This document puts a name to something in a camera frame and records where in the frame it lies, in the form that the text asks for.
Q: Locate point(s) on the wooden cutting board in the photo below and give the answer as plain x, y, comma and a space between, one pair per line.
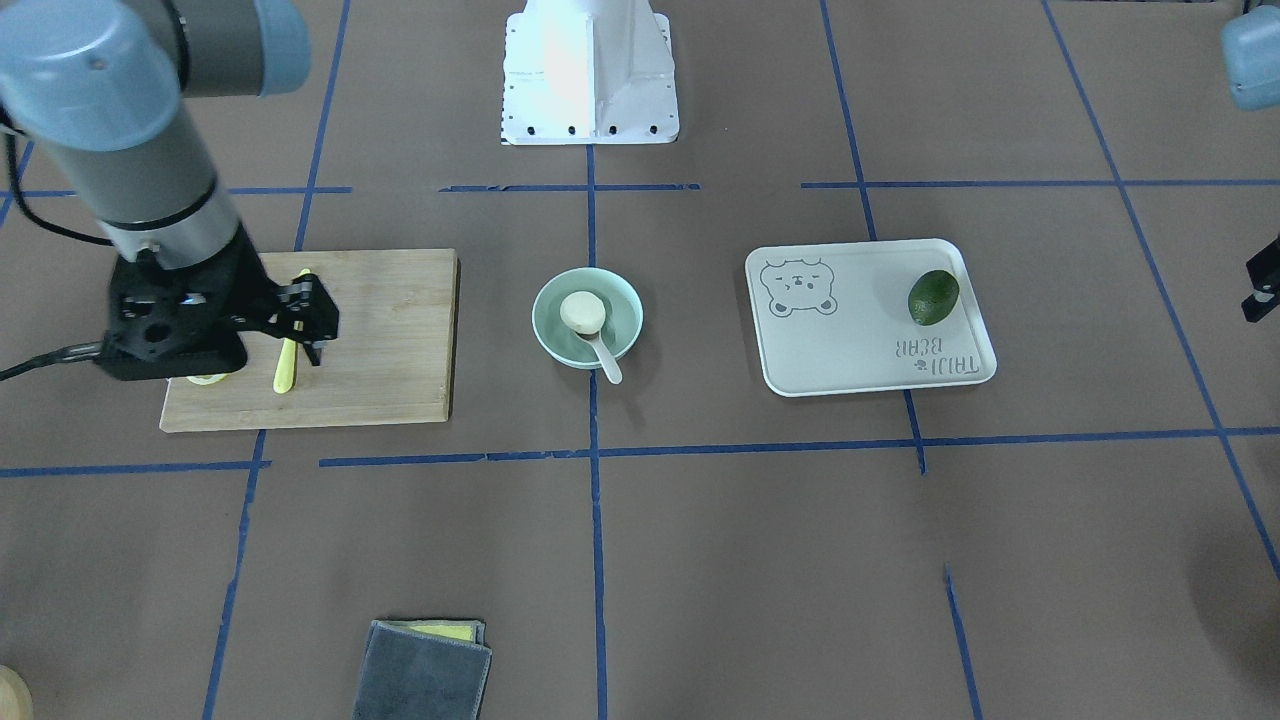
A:
392, 362

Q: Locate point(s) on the grey folded cloth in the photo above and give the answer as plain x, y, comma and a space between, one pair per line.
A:
423, 669

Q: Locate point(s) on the white steamed bun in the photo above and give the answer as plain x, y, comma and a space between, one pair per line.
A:
583, 312

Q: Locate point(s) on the green avocado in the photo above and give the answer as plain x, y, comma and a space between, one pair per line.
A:
932, 297

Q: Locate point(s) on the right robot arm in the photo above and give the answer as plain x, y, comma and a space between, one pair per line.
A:
101, 87

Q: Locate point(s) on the light green bowl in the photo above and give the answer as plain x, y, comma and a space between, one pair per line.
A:
624, 316

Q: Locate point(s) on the cream bear tray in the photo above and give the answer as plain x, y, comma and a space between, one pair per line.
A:
833, 319

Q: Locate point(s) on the translucent white spoon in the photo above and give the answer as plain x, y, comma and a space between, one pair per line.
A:
608, 362

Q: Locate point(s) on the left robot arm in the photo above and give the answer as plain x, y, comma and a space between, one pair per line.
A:
1250, 48

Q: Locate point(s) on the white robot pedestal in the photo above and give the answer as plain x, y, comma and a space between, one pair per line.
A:
588, 73

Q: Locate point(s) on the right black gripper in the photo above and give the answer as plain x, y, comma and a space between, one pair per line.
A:
249, 293

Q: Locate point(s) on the yellow plastic knife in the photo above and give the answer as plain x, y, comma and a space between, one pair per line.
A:
285, 373

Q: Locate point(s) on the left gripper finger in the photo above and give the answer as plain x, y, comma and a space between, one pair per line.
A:
1263, 272

